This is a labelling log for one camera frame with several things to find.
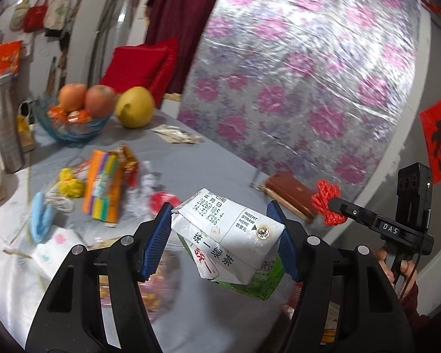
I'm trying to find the red foam fruit net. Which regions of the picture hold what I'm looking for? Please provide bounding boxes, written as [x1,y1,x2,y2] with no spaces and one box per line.
[311,179,347,226]

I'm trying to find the pink snack bag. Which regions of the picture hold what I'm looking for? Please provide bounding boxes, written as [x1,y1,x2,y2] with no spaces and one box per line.
[98,249,183,320]

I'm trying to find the red plastic lid cup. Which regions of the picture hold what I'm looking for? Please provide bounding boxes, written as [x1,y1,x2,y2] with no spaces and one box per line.
[149,191,181,214]

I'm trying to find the green tea carton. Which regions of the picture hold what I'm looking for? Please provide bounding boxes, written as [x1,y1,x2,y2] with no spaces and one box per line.
[171,188,285,300]

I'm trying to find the colourful striped snack pack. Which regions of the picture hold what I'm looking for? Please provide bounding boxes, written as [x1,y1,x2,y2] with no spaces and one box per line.
[83,150,122,223]

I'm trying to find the red gold snack wrapper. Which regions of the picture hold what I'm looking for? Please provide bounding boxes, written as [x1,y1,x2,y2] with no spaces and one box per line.
[115,144,139,188]

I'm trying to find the yellow foam fruit net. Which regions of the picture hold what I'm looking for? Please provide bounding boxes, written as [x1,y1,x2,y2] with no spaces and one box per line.
[57,168,85,199]

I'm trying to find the clear plastic wrap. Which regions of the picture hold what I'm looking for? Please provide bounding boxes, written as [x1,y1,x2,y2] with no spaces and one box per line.
[125,160,160,222]

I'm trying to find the person right hand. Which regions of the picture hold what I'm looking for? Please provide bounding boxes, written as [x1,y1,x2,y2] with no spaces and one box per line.
[374,247,417,299]

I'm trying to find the brown leather wallet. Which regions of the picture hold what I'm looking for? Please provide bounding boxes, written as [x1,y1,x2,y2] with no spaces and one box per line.
[259,172,318,224]

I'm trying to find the grey tablecloth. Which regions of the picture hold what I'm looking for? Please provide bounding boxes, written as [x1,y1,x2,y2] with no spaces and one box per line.
[0,107,340,353]

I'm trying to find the blue face mask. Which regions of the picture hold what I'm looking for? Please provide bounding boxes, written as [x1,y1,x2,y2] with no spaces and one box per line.
[29,192,57,244]

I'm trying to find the white paper packets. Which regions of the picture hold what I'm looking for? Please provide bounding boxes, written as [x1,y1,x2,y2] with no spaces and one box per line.
[152,124,203,144]

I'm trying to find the floral foil sheet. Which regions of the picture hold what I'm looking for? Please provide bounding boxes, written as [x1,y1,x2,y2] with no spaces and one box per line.
[178,0,421,201]

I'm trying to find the yellow pomelo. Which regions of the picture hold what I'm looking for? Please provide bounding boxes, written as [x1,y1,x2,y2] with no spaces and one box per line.
[114,87,155,128]

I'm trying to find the blue glass fruit bowl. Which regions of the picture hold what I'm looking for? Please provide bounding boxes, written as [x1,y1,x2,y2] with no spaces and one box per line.
[31,95,110,145]

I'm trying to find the right apple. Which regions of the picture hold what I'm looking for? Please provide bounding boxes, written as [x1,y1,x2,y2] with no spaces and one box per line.
[85,84,116,119]

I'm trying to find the apple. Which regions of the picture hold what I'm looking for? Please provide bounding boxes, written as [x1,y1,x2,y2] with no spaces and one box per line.
[58,83,87,112]
[85,84,116,119]

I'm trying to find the left apple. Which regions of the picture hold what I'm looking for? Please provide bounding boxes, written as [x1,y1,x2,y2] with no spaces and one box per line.
[58,83,87,112]

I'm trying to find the red cushion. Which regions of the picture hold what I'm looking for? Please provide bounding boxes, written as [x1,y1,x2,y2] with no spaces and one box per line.
[99,37,178,108]

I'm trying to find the steel water bottle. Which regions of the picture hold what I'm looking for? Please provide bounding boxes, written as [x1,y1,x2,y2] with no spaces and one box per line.
[0,73,25,174]

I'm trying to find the red gift box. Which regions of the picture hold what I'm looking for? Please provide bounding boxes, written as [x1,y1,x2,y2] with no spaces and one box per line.
[0,41,22,76]

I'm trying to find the dark red curtain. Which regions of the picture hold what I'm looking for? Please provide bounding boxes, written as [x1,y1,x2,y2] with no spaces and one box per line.
[145,0,216,94]

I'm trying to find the white tote bag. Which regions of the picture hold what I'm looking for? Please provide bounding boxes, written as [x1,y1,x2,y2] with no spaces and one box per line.
[44,0,71,32]

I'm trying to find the red handbag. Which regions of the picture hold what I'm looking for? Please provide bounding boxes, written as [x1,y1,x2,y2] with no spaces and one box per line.
[23,0,48,33]

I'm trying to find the beige hanging bag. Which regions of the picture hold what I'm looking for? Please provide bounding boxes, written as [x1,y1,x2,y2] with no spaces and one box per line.
[9,0,31,31]

